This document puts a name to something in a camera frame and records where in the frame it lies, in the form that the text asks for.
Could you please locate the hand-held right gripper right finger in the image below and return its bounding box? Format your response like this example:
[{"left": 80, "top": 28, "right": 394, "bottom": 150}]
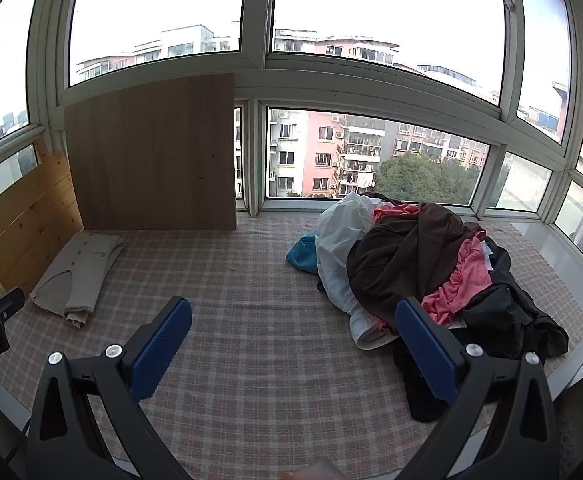
[{"left": 394, "top": 296, "right": 559, "bottom": 480}]

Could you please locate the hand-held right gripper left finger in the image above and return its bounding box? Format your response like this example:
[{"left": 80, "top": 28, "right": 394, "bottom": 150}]
[{"left": 28, "top": 296, "right": 193, "bottom": 480}]

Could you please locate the brown fleece garment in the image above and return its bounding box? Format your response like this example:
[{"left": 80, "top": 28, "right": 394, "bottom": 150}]
[{"left": 346, "top": 202, "right": 487, "bottom": 328}]

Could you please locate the folded beige cardigan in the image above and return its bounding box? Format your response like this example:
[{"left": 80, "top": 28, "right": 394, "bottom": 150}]
[{"left": 29, "top": 232, "right": 125, "bottom": 330}]

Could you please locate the dark navy garment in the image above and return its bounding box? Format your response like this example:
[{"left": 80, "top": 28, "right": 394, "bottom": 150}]
[{"left": 394, "top": 237, "right": 569, "bottom": 423}]

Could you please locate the pink garment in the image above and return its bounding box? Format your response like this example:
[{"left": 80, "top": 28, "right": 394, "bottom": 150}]
[{"left": 373, "top": 203, "right": 493, "bottom": 327}]

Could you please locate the pine wood panel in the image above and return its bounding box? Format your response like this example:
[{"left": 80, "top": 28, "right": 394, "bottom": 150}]
[{"left": 0, "top": 137, "right": 85, "bottom": 293}]

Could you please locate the pink plaid blanket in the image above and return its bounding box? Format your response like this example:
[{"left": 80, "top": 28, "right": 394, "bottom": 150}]
[{"left": 0, "top": 210, "right": 583, "bottom": 480}]

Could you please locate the white garment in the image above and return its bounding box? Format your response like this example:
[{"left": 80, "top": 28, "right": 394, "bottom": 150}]
[{"left": 316, "top": 192, "right": 398, "bottom": 351}]

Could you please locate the blue striped garment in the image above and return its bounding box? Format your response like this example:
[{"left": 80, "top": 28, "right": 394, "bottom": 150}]
[{"left": 286, "top": 234, "right": 322, "bottom": 275}]

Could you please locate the green tree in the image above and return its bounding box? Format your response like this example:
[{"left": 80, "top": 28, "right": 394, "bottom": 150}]
[{"left": 371, "top": 152, "right": 479, "bottom": 206}]

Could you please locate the light wood laminate board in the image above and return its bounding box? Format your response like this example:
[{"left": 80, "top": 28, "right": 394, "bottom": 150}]
[{"left": 64, "top": 72, "right": 237, "bottom": 232}]

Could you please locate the pink apartment building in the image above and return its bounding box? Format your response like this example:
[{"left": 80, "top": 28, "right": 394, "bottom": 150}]
[{"left": 266, "top": 107, "right": 492, "bottom": 198}]

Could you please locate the black cable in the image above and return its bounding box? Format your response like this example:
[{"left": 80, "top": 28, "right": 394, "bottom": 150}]
[{"left": 4, "top": 420, "right": 28, "bottom": 463}]

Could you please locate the white window frame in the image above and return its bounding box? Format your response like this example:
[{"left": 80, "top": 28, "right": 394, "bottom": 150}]
[{"left": 0, "top": 0, "right": 583, "bottom": 261}]

